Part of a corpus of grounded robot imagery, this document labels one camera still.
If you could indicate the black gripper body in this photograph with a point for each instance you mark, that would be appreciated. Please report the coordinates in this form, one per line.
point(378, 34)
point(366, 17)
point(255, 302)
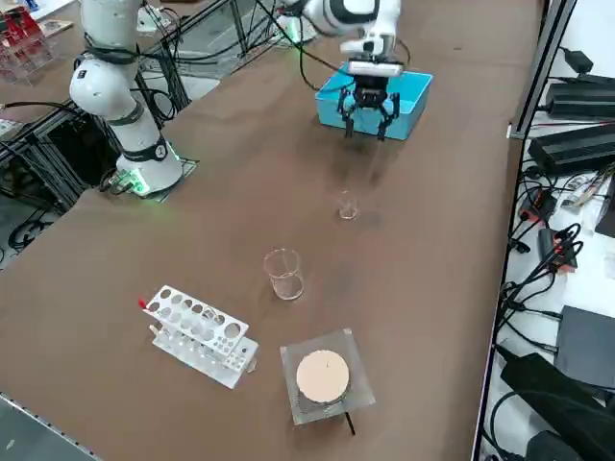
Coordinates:
point(371, 93)

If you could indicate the small glass beaker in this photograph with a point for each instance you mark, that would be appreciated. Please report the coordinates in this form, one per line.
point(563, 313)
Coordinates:
point(348, 213)

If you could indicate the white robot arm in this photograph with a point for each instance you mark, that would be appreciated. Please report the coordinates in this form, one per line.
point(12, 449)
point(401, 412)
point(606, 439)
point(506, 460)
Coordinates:
point(300, 29)
point(103, 91)

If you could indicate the large glass beaker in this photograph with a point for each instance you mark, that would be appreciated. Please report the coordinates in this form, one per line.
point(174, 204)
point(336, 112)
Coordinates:
point(283, 288)

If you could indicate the blue plastic bin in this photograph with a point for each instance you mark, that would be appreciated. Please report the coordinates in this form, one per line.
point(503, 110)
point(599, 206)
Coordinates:
point(408, 115)

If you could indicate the red black device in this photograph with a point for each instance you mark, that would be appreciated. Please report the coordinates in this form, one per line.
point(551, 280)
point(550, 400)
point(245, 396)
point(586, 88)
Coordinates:
point(540, 204)

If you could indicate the large black power adapter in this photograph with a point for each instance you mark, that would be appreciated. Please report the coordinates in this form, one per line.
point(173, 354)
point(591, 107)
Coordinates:
point(572, 149)
point(581, 98)

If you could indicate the black orange device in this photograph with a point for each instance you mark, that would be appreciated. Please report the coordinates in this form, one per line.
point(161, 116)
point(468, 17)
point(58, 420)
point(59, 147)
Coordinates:
point(548, 242)

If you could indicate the small black power adapter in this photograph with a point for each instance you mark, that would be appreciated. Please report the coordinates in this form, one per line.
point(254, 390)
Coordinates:
point(579, 60)

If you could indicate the white test tube rack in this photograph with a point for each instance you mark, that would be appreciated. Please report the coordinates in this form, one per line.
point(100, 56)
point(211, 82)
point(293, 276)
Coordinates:
point(230, 331)

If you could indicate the round tan disc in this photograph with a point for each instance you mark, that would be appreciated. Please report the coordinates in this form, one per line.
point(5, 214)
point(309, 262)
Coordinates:
point(322, 377)

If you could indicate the clear square mesh stand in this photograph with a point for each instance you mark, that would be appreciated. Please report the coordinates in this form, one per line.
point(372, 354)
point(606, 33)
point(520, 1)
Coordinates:
point(293, 384)

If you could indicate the thin black rod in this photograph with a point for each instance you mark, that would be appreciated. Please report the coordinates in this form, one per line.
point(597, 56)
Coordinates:
point(350, 423)

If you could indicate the flat black box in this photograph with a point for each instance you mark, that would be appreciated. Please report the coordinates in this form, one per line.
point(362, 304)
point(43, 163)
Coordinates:
point(588, 346)

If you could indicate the black bag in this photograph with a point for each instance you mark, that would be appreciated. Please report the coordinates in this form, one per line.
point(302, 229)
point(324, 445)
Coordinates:
point(552, 403)

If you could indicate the red clear acrylic rack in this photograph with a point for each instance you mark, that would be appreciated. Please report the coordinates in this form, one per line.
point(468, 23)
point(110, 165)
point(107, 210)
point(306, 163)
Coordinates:
point(24, 48)

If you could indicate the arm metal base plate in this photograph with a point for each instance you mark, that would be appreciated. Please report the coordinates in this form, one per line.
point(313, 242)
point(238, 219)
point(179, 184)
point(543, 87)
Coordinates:
point(189, 168)

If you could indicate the aluminium profile post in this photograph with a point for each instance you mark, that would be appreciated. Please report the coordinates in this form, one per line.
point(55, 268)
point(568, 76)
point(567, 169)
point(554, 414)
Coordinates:
point(543, 67)

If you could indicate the black metal frame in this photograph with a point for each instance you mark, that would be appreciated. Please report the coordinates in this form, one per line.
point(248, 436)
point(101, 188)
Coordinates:
point(62, 139)

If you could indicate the grey aluminium rail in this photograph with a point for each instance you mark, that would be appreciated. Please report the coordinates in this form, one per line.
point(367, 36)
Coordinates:
point(29, 427)

